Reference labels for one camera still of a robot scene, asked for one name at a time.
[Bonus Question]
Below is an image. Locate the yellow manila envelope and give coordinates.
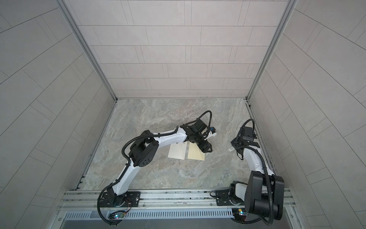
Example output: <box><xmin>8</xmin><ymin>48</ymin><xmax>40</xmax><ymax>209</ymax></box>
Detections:
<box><xmin>187</xmin><ymin>142</ymin><xmax>205</xmax><ymax>161</ymax></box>

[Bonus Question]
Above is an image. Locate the aluminium mounting rail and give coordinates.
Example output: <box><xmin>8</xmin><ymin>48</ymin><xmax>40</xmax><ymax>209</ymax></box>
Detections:
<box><xmin>58</xmin><ymin>187</ymin><xmax>295</xmax><ymax>211</ymax></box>

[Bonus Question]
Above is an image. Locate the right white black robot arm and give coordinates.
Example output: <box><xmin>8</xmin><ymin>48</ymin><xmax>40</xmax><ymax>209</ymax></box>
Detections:
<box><xmin>229</xmin><ymin>127</ymin><xmax>285</xmax><ymax>224</ymax></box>

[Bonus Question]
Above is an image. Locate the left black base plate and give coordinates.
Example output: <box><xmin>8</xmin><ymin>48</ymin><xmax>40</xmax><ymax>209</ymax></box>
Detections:
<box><xmin>99</xmin><ymin>191</ymin><xmax>141</xmax><ymax>208</ymax></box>

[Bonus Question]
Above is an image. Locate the left circuit board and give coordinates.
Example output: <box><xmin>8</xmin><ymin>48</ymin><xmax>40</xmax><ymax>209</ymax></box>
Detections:
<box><xmin>108</xmin><ymin>210</ymin><xmax>126</xmax><ymax>220</ymax></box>

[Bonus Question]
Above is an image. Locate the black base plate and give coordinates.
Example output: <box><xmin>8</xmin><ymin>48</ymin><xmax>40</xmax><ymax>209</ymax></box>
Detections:
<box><xmin>99</xmin><ymin>191</ymin><xmax>141</xmax><ymax>208</ymax></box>
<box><xmin>211</xmin><ymin>189</ymin><xmax>245</xmax><ymax>206</ymax></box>

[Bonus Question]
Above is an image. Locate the white ventilation grille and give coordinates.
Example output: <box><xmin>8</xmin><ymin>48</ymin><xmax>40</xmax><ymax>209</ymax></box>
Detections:
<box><xmin>64</xmin><ymin>208</ymin><xmax>233</xmax><ymax>220</ymax></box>

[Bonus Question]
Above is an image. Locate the left black cable conduit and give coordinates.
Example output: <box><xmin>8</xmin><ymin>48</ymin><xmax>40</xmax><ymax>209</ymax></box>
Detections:
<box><xmin>96</xmin><ymin>110</ymin><xmax>213</xmax><ymax>226</ymax></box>

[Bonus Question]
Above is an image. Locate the circuit board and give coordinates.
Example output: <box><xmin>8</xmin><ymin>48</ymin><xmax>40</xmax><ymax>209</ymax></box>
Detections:
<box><xmin>108</xmin><ymin>210</ymin><xmax>126</xmax><ymax>220</ymax></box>
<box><xmin>232</xmin><ymin>208</ymin><xmax>248</xmax><ymax>221</ymax></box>

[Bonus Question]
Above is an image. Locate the cream white envelope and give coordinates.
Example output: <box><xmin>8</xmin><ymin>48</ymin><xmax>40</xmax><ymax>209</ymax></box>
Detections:
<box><xmin>168</xmin><ymin>142</ymin><xmax>187</xmax><ymax>160</ymax></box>

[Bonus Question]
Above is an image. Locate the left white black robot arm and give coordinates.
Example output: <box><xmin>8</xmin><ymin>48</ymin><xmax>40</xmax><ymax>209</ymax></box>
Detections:
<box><xmin>97</xmin><ymin>119</ymin><xmax>216</xmax><ymax>208</ymax></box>

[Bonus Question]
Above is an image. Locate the right circuit board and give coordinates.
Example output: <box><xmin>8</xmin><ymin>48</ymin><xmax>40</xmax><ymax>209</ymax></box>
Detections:
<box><xmin>232</xmin><ymin>208</ymin><xmax>248</xmax><ymax>221</ymax></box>

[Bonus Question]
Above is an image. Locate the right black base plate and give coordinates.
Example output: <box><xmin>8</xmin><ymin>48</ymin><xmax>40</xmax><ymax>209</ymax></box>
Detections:
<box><xmin>211</xmin><ymin>189</ymin><xmax>245</xmax><ymax>206</ymax></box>

